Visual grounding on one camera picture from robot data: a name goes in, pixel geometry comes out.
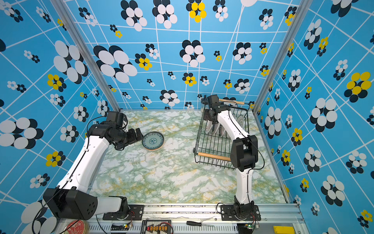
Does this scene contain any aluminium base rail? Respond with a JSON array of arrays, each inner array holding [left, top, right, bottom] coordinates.
[[58, 203, 310, 234]]

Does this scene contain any black wire dish rack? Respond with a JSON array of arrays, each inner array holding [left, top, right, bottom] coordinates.
[[193, 102, 249, 170]]

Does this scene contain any yellow box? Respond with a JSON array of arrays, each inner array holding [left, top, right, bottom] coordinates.
[[273, 226, 295, 234]]

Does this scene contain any black screwdriver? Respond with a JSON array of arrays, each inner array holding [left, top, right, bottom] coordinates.
[[186, 221, 213, 227]]

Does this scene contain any black terminal board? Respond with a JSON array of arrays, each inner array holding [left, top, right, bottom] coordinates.
[[140, 220, 174, 234]]

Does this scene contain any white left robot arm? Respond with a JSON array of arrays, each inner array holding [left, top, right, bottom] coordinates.
[[43, 111, 143, 220]]

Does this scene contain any wooden rack handle far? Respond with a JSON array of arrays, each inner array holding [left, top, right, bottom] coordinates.
[[219, 98, 246, 105]]

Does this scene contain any glass jar with black lid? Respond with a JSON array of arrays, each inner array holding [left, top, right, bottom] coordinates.
[[201, 95, 208, 113]]

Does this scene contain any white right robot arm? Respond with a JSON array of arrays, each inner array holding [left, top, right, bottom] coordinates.
[[201, 95, 259, 220]]

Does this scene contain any white plate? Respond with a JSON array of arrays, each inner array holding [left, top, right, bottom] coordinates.
[[142, 132, 165, 151], [237, 115, 246, 130], [205, 121, 215, 135], [214, 123, 225, 137]]

